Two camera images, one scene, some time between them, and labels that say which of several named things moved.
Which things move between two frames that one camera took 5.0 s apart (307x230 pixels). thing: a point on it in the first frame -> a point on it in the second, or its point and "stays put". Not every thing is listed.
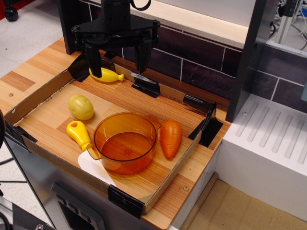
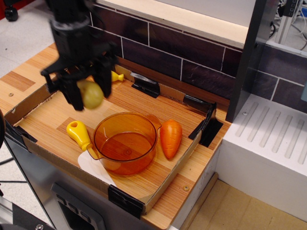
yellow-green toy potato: [80, 107] -> [92, 94]
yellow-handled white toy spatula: [86, 159] stays put
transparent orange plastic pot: [125, 142] stays put
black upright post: [264, 12] stays put
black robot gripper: [116, 26] -> [79, 33]
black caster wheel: [11, 14] stays put
